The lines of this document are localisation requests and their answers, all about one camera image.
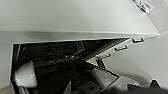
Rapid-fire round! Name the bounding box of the stainless steel dishwasher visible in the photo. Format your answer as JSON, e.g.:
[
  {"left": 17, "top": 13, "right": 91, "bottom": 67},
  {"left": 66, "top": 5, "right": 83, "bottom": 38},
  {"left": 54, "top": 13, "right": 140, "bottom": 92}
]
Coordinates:
[{"left": 9, "top": 37, "right": 152, "bottom": 94}]

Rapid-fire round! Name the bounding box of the white bowl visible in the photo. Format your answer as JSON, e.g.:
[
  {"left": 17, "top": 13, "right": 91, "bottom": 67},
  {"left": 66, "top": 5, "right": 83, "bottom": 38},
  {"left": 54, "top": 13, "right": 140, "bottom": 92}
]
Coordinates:
[{"left": 12, "top": 60, "right": 38, "bottom": 90}]

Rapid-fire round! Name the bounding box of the white drawer unit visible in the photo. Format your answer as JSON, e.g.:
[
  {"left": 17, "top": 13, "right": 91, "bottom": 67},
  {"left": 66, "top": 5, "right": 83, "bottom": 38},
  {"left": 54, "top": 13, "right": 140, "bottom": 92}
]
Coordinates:
[{"left": 95, "top": 35, "right": 168, "bottom": 84}]

